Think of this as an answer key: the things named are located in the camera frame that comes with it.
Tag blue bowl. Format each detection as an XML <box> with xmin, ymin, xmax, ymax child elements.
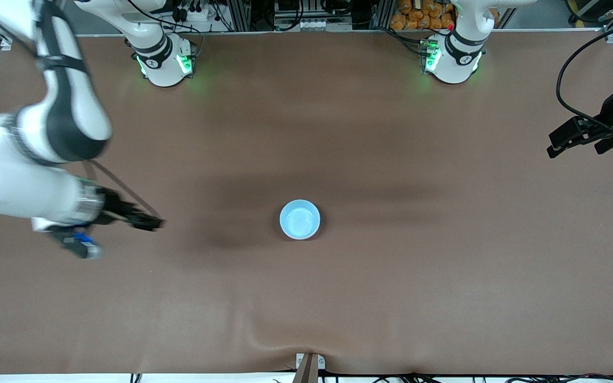
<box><xmin>279</xmin><ymin>199</ymin><xmax>321</xmax><ymax>241</ymax></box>

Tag orange packages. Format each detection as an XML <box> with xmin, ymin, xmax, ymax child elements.
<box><xmin>390</xmin><ymin>0</ymin><xmax>456</xmax><ymax>30</ymax></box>

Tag power strip with black plugs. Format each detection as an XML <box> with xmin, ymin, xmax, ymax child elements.
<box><xmin>171</xmin><ymin>0</ymin><xmax>217</xmax><ymax>22</ymax></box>

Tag brown table cloth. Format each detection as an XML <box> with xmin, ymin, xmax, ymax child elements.
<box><xmin>0</xmin><ymin>29</ymin><xmax>613</xmax><ymax>376</ymax></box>

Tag white power strip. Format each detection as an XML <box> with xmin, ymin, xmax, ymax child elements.
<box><xmin>296</xmin><ymin>19</ymin><xmax>353</xmax><ymax>31</ymax></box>

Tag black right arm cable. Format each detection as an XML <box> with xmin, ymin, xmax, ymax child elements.
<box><xmin>86</xmin><ymin>159</ymin><xmax>153</xmax><ymax>214</ymax></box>

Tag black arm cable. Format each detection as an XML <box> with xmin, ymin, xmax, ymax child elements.
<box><xmin>86</xmin><ymin>159</ymin><xmax>153</xmax><ymax>214</ymax></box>
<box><xmin>555</xmin><ymin>18</ymin><xmax>613</xmax><ymax>135</ymax></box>

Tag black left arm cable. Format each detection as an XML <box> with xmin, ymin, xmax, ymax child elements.
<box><xmin>555</xmin><ymin>18</ymin><xmax>613</xmax><ymax>135</ymax></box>

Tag metal table edge bracket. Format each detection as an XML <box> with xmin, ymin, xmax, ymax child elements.
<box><xmin>295</xmin><ymin>352</ymin><xmax>326</xmax><ymax>383</ymax></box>

